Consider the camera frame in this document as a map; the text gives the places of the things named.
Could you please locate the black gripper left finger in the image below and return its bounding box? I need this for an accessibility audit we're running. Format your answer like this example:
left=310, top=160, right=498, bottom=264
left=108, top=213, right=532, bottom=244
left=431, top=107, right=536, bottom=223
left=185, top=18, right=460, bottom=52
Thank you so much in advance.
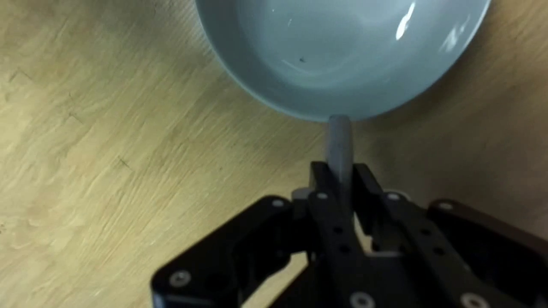
left=149, top=160, right=375, bottom=308

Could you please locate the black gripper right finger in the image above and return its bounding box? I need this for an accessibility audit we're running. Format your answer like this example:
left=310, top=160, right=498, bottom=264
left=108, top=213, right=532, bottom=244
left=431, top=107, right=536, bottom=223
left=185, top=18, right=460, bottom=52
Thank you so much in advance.
left=351, top=162, right=548, bottom=308

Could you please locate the blue-grey bowl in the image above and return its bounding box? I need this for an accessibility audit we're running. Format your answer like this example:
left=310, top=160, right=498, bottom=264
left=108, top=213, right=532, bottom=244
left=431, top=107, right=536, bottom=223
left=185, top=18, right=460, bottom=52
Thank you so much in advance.
left=193, top=0, right=493, bottom=122

